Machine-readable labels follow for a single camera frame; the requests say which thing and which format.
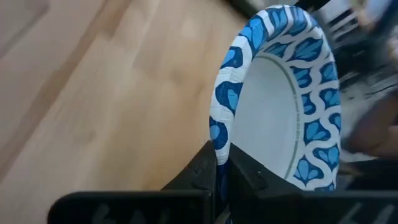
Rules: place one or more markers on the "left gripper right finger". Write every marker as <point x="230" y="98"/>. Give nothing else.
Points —
<point x="295" y="208"/>

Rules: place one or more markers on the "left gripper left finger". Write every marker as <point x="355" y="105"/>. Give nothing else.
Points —
<point x="140" y="208"/>

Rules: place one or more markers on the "blue rimmed paper bowl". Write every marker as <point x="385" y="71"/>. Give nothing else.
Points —
<point x="267" y="118"/>

